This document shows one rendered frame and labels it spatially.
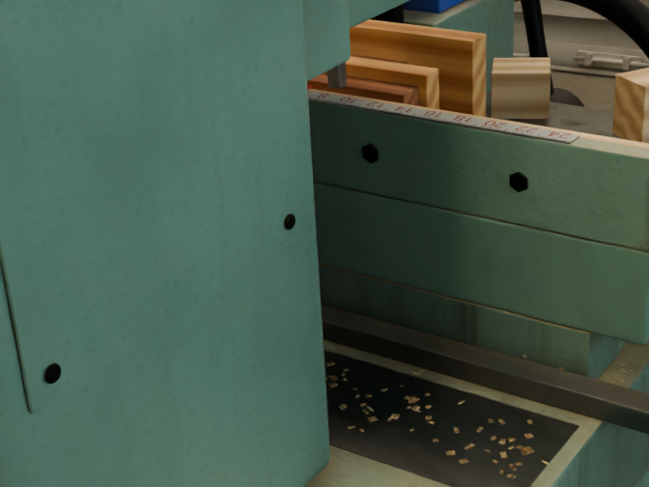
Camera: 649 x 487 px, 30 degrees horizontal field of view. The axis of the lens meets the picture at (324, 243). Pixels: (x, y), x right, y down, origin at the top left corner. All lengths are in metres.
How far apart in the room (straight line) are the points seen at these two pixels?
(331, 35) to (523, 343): 0.22
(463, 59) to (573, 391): 0.24
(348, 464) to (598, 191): 0.20
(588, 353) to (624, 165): 0.12
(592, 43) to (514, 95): 3.06
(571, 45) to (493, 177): 3.24
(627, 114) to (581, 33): 3.10
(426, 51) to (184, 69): 0.36
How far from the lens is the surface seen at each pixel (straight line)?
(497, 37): 1.00
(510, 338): 0.75
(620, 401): 0.71
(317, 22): 0.65
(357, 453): 0.69
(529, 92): 0.87
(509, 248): 0.72
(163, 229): 0.51
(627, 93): 0.83
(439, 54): 0.83
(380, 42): 0.85
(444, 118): 0.72
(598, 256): 0.70
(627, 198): 0.68
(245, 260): 0.56
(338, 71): 0.79
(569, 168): 0.69
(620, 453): 0.77
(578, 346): 0.73
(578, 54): 3.93
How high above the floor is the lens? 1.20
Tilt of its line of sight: 25 degrees down
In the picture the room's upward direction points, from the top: 3 degrees counter-clockwise
